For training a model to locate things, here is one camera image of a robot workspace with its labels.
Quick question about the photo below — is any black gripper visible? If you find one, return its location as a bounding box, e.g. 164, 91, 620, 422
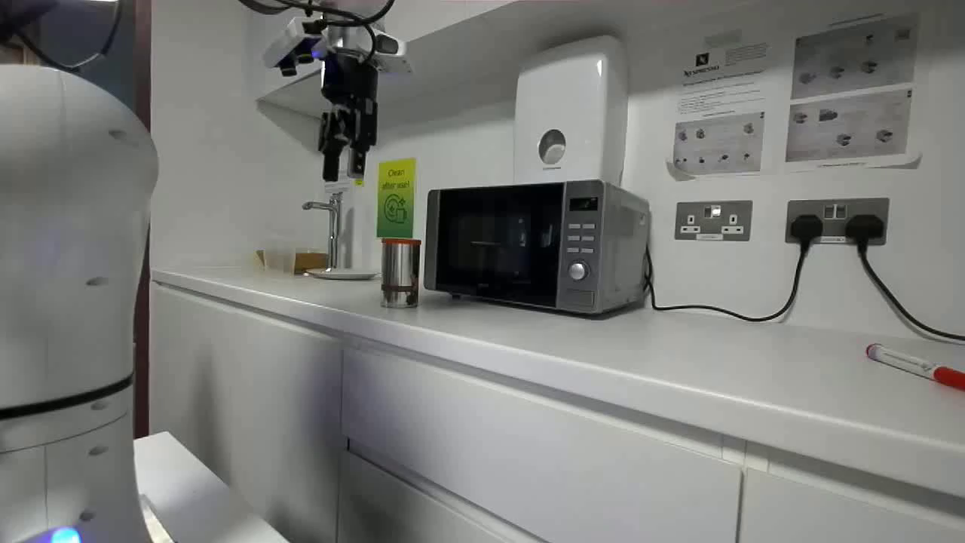
317, 48, 382, 188

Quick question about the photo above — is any instruction sheet with curled edge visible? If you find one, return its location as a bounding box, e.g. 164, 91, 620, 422
785, 88, 922, 172

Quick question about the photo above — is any silver wall socket without plugs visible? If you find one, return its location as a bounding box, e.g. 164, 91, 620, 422
673, 200, 757, 246

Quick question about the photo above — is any black microwave plug and cable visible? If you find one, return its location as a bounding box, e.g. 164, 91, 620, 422
642, 213, 830, 325

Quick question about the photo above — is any round white sink plate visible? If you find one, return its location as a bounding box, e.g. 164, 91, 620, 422
304, 262, 379, 285

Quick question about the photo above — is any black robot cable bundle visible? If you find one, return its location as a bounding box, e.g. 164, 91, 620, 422
239, 0, 397, 36

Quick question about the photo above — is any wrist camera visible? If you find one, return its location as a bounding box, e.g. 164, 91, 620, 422
274, 36, 327, 78

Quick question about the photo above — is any silver microwave oven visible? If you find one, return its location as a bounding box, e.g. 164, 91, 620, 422
423, 177, 654, 319

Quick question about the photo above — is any white lower drawer front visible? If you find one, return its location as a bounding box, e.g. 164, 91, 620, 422
336, 451, 550, 543

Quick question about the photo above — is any red and white marker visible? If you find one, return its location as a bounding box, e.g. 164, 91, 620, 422
861, 339, 965, 395

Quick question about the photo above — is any chrome sink faucet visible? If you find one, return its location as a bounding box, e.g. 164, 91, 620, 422
301, 188, 358, 272

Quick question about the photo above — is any green yellow bottle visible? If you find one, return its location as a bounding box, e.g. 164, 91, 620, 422
374, 157, 419, 242

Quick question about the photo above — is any wide white drawer front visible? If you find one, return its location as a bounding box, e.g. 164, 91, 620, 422
341, 343, 743, 543

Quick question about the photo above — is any brown sponge holder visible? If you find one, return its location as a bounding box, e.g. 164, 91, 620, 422
252, 247, 334, 277

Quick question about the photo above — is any silver jar with red band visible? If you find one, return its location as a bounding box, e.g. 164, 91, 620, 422
379, 235, 426, 311

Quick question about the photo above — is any white wall water heater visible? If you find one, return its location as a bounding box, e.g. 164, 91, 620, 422
513, 35, 629, 190

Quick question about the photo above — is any text sheet with black logo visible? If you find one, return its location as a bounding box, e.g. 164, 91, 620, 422
675, 40, 773, 121

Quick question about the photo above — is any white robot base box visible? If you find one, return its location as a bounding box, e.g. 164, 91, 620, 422
128, 428, 291, 543

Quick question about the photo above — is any tall white cabinet door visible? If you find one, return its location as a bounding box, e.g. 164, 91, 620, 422
148, 285, 346, 543

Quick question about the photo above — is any silver wall socket with plugs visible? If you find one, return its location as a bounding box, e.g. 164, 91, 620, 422
785, 196, 893, 247

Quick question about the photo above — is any small instruction sheet with photos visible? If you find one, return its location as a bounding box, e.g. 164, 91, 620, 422
667, 110, 768, 186

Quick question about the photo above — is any large instruction sheet with photos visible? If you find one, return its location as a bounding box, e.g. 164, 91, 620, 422
789, 13, 922, 103

